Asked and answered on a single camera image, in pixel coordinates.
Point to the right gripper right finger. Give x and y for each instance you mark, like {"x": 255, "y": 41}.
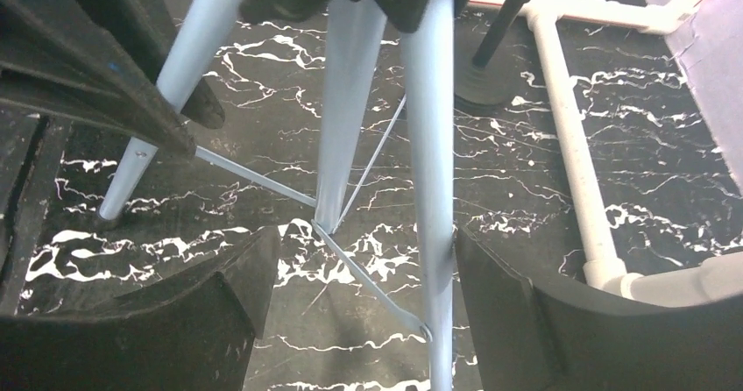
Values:
{"x": 534, "y": 329}

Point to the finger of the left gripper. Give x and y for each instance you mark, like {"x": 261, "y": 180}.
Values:
{"x": 96, "y": 62}

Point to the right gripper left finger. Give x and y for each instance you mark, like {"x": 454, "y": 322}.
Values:
{"x": 194, "y": 330}

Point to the black round-base microphone stand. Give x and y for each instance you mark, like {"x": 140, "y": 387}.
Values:
{"x": 484, "y": 76}

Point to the blue music stand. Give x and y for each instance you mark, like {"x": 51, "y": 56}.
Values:
{"x": 354, "y": 33}

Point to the white PVC pipe frame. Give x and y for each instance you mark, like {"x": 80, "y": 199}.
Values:
{"x": 716, "y": 278}

